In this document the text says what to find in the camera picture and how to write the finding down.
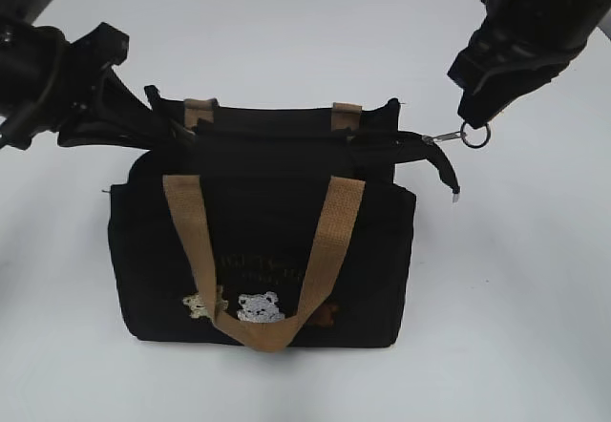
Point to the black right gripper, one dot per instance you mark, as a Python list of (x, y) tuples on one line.
[(514, 54)]

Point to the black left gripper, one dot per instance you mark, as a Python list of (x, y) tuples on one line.
[(44, 81)]

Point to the silver zipper pull with ring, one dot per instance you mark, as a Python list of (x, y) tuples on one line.
[(471, 138)]

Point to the black canvas tote bag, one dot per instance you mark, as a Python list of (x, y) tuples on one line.
[(269, 228)]

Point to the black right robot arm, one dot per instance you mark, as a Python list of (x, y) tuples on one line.
[(594, 11)]

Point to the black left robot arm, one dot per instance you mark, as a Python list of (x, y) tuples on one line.
[(49, 84)]

